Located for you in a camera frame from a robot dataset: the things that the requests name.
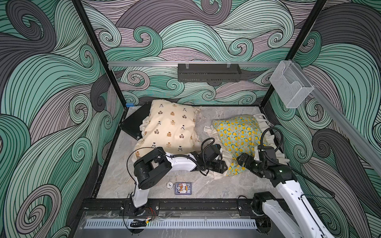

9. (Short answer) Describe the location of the yellow lemon print pillow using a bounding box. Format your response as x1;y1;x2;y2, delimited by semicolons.
204;114;289;179

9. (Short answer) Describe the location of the cream bear print pillow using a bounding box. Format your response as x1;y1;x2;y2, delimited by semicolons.
132;100;201;162

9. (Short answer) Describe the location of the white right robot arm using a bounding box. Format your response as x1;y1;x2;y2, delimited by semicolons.
237;150;333;238

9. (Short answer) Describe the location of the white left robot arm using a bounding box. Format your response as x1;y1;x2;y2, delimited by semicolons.
129;144;228;208

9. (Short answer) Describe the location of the playing card box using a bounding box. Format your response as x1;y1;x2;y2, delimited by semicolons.
175;182;192;195

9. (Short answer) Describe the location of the small round white token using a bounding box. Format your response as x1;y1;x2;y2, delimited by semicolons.
167;181;174;189

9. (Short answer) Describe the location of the black ribbed hard case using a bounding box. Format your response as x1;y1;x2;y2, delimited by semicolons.
120;103;151;140

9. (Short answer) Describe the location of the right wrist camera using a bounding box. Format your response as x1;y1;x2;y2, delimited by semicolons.
258;145;278;164

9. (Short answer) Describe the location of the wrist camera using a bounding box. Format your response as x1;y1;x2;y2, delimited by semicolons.
258;145;278;164
202;144;221;161

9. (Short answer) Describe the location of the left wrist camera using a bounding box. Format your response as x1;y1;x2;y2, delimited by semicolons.
202;144;221;161

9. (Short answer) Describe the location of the black corner frame post right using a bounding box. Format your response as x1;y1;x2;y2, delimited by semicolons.
260;0;327;111

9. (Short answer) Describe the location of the black corner frame post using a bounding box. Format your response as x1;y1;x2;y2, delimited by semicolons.
260;0;327;111
72;0;127;110

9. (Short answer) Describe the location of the clear acrylic wall holder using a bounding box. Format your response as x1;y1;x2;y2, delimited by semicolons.
270;60;314;109

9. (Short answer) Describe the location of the black wall mounted tray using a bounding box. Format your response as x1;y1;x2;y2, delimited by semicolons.
178;64;242;86

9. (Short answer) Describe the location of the aluminium rail right wall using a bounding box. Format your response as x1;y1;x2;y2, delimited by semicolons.
296;64;381;174

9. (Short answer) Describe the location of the aluminium rail wall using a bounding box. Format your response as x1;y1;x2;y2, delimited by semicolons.
296;64;381;174
107;60;280;68

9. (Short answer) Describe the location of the black corner frame post left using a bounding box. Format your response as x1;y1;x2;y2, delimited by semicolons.
72;0;127;110

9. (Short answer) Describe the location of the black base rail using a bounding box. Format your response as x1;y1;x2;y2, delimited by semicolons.
80;198;264;218

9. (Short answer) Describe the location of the white slotted cable duct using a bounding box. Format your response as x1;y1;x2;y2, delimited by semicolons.
83;218;257;230

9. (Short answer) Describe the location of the aluminium rail back wall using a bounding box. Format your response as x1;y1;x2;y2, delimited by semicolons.
107;60;280;68

